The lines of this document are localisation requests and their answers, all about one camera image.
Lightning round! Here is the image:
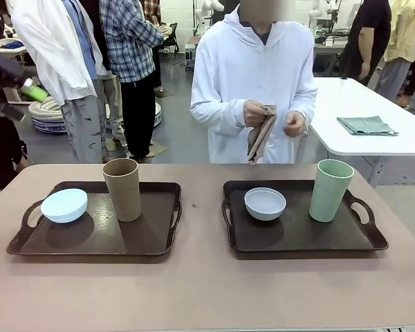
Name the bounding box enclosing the light blue bowl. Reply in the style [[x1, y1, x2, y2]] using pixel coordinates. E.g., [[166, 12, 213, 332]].
[[40, 188, 89, 224]]

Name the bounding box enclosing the person in yellow shirt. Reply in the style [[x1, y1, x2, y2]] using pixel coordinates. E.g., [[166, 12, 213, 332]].
[[373, 0, 415, 110]]

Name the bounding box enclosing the person's right forearm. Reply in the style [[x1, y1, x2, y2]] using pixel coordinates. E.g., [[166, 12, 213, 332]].
[[190, 98, 248, 134]]

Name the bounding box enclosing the beige cloth mat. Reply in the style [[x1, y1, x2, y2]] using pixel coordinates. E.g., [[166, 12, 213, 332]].
[[246, 103, 278, 166]]

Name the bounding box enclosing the grey background workbench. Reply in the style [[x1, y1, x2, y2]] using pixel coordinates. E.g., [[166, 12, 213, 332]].
[[313, 29, 353, 73]]

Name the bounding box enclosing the person's left forearm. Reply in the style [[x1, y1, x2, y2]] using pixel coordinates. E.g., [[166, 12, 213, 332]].
[[295, 89, 319, 136]]

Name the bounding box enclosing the person in white overshirt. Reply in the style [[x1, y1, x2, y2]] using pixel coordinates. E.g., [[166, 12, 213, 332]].
[[10, 0, 108, 164]]

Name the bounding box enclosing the grey-blue bowl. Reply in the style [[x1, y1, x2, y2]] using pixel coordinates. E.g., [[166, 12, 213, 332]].
[[243, 187, 287, 221]]

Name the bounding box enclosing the person in dark trousers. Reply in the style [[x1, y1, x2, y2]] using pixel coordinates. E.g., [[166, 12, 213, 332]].
[[0, 112, 34, 190]]

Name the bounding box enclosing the person's right hand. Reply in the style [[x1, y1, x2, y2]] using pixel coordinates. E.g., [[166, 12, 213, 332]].
[[243, 100, 276, 128]]

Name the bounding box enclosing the person's left hand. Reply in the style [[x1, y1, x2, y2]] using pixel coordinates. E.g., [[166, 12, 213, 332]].
[[282, 111, 307, 138]]

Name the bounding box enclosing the green cloth mat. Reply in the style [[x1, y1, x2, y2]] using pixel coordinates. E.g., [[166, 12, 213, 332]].
[[336, 116, 400, 136]]

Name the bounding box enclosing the dark brown serving tray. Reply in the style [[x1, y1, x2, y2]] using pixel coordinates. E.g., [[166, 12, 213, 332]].
[[221, 178, 390, 253], [6, 180, 183, 257]]

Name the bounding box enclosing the person in black shirt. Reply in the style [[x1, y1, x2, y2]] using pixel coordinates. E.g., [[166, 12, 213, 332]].
[[338, 0, 392, 87]]

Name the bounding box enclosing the pale green tall cup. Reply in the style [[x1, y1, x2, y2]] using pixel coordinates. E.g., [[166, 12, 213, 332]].
[[308, 158, 355, 223]]

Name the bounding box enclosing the person in blue plaid shirt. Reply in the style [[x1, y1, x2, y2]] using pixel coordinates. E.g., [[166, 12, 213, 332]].
[[98, 0, 165, 162]]

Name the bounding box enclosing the black office chair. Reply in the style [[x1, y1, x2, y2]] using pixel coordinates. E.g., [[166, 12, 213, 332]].
[[164, 22, 181, 56]]

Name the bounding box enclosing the person in white hoodie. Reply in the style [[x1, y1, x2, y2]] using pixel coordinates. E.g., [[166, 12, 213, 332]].
[[190, 0, 319, 165]]

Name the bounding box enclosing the brown tall cup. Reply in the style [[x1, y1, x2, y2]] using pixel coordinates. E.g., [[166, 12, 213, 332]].
[[101, 158, 142, 223]]

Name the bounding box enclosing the grey coiled hose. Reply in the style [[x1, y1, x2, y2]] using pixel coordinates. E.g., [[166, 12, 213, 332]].
[[34, 96, 66, 114]]

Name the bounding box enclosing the blue white ceramic basin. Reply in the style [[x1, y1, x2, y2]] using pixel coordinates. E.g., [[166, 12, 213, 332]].
[[28, 95, 163, 134]]

